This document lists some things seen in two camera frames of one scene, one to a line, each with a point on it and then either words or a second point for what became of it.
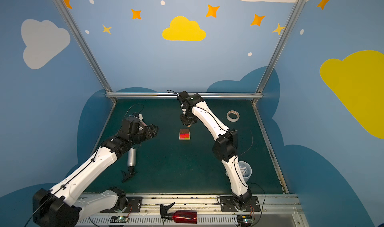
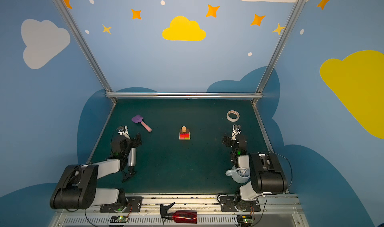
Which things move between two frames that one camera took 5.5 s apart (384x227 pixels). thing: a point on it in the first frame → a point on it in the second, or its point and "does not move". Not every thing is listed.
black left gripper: (151, 131) → (133, 141)
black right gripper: (186, 120) → (227, 140)
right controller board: (244, 220) does not move
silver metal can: (132, 157) does not move
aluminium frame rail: (113, 95) does not move
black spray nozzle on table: (129, 174) does not move
